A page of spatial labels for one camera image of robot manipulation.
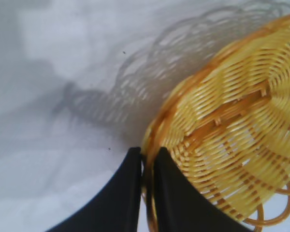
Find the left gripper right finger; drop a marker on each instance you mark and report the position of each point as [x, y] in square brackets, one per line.
[178, 207]

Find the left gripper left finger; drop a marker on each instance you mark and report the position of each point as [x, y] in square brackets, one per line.
[116, 205]

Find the yellow woven basket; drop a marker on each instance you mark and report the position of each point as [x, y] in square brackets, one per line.
[232, 120]

